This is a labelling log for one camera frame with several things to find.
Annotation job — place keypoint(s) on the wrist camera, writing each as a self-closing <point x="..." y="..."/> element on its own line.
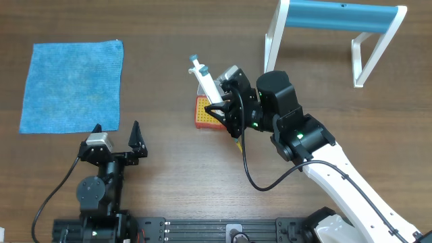
<point x="99" y="141"/>
<point x="227" y="72"/>

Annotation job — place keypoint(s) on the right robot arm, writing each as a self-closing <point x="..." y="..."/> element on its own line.
<point x="332" y="185"/>

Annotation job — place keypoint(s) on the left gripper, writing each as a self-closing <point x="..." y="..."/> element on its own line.
<point x="98" y="158"/>

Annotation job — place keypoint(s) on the mounting rail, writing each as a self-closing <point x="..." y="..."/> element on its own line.
<point x="195" y="229"/>

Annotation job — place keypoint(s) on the white and blue stand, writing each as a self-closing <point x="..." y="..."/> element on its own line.
<point x="337" y="17"/>

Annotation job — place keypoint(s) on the white pipette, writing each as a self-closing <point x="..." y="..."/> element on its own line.
<point x="209" y="84"/>

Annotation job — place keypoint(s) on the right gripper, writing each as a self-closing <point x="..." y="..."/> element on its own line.
<point x="241" y="114"/>

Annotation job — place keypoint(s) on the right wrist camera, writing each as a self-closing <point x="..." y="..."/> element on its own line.
<point x="227" y="72"/>

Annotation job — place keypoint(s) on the blue cloth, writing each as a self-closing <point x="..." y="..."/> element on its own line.
<point x="71" y="87"/>

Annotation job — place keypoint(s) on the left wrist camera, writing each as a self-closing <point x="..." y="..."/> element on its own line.
<point x="99" y="141"/>

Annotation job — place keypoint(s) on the red and yellow tip box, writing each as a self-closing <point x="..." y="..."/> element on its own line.
<point x="202" y="116"/>

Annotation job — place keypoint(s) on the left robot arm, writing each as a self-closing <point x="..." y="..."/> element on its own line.
<point x="101" y="189"/>

